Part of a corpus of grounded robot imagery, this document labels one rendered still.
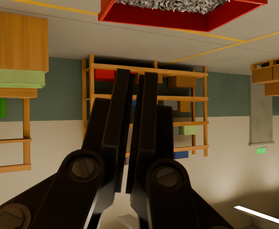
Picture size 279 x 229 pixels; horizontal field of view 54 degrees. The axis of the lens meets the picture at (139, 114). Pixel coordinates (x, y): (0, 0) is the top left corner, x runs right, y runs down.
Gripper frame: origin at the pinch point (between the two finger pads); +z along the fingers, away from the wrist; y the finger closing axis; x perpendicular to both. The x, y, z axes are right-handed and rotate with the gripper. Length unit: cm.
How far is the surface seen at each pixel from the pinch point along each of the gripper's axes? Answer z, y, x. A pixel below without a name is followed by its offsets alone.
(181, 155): 379, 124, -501
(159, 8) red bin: 60, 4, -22
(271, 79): 493, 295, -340
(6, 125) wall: 314, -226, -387
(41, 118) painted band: 349, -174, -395
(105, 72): 427, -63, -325
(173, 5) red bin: 60, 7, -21
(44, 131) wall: 333, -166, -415
